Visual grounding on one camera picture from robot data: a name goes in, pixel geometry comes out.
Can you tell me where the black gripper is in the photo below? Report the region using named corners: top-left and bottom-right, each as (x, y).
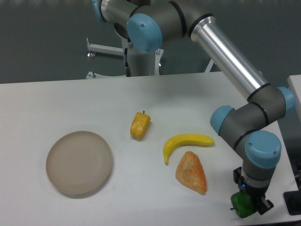
top-left (233, 167), bottom-right (274, 215)

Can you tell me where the green toy pepper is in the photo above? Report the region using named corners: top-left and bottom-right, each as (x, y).
top-left (230, 192), bottom-right (255, 218)

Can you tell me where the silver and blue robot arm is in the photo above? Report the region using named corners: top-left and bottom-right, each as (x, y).
top-left (92, 0), bottom-right (295, 218)

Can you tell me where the yellow toy pepper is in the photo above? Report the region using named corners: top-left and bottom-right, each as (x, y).
top-left (130, 111), bottom-right (151, 140)

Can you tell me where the beige round plate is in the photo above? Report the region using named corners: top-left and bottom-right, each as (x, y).
top-left (46, 131), bottom-right (113, 199)

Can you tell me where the black device at right edge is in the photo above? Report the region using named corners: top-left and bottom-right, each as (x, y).
top-left (283, 191), bottom-right (301, 216)

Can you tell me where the orange toy pastry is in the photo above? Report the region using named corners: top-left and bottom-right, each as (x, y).
top-left (175, 151), bottom-right (207, 195)

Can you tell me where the yellow toy banana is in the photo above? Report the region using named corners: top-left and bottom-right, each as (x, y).
top-left (163, 133), bottom-right (215, 165)

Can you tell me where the white box at right edge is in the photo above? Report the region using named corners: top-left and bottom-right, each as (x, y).
top-left (287, 75), bottom-right (301, 104)

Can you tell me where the black cable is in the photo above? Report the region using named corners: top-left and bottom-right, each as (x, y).
top-left (124, 39), bottom-right (132, 77)

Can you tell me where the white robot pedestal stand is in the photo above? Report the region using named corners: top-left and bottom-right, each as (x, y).
top-left (86, 38), bottom-right (214, 80)

